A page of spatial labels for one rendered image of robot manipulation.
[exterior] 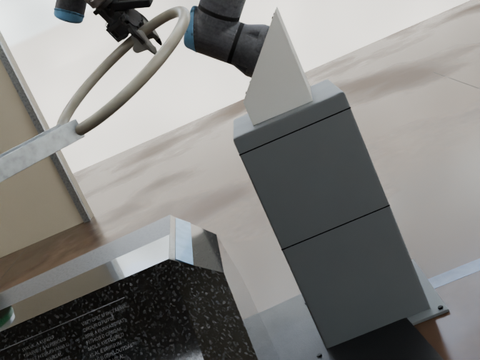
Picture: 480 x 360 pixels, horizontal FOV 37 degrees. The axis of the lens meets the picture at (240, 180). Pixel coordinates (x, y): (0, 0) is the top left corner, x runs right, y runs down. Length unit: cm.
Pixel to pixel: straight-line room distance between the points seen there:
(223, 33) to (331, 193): 66
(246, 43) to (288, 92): 22
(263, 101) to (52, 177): 447
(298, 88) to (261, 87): 12
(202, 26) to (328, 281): 98
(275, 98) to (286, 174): 26
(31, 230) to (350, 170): 483
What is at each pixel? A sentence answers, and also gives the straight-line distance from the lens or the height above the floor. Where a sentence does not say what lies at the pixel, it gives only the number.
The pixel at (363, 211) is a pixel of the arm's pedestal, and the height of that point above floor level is 44.
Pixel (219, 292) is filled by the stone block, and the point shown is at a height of 75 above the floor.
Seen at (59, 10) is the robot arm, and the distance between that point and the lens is 228.
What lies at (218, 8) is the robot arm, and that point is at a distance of 246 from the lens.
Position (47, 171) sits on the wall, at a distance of 674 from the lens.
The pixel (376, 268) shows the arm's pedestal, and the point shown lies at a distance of 256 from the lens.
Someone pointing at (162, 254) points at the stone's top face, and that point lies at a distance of 149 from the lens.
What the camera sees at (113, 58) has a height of 125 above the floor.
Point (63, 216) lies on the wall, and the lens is 682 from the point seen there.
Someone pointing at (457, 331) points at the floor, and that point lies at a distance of 251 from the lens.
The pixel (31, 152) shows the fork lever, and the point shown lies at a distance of 180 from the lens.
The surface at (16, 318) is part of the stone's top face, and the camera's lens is 159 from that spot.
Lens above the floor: 125
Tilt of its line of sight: 13 degrees down
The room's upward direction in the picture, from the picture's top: 24 degrees counter-clockwise
